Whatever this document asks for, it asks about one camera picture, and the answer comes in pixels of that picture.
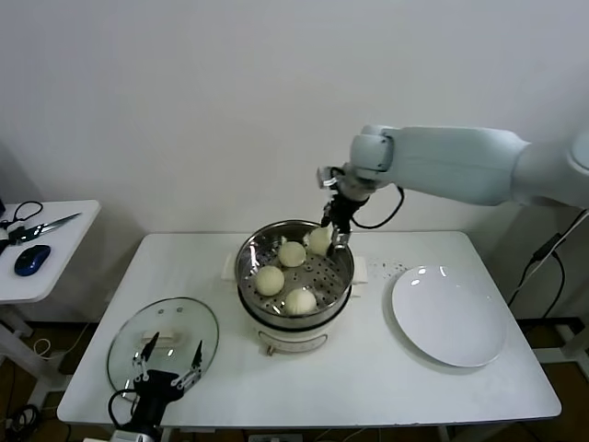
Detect large white plate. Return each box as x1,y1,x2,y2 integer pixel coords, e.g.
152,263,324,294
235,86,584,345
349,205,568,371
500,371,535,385
390,264,507,368

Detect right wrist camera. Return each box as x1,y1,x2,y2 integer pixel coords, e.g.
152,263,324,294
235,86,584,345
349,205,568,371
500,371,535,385
316,165,344,189

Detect white metal stand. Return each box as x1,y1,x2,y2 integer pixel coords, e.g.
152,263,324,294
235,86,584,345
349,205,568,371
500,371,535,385
549,206,589,369

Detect white steamed baozi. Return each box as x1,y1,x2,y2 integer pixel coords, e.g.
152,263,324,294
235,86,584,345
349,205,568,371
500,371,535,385
284,288,318,318
278,241,307,268
255,265,285,297
306,227,333,256

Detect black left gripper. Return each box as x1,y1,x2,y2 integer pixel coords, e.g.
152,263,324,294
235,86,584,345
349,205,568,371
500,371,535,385
132,331,205,425

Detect small white side table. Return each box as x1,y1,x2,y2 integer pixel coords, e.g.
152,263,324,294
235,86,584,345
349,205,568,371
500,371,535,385
0,200,101,397

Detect black power adapter with cable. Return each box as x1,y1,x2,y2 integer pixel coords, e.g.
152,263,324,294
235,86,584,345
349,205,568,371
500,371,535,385
505,209,589,321

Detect blue computer mouse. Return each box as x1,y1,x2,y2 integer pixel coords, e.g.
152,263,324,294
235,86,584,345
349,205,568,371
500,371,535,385
13,245,52,277

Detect silver scissors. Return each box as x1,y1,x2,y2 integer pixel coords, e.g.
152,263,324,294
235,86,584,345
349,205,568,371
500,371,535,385
8,213,83,244

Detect round glass pot lid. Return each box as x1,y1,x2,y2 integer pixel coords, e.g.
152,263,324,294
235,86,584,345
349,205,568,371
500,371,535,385
106,297,220,406

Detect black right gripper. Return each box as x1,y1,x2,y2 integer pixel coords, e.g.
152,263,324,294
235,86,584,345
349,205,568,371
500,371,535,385
320,186,369,257

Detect perforated steel steamer basket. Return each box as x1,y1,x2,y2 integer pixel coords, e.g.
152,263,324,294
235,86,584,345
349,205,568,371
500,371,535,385
222,219,369,323

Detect white electric cooker pot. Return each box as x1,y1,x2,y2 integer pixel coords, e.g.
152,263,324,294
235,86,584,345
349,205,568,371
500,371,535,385
237,280,367,358

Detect black floor cables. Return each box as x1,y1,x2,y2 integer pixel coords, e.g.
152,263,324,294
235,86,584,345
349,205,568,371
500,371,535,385
0,404,42,436

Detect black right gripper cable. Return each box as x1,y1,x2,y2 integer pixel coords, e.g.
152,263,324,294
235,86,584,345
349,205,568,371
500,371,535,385
352,186,406,230

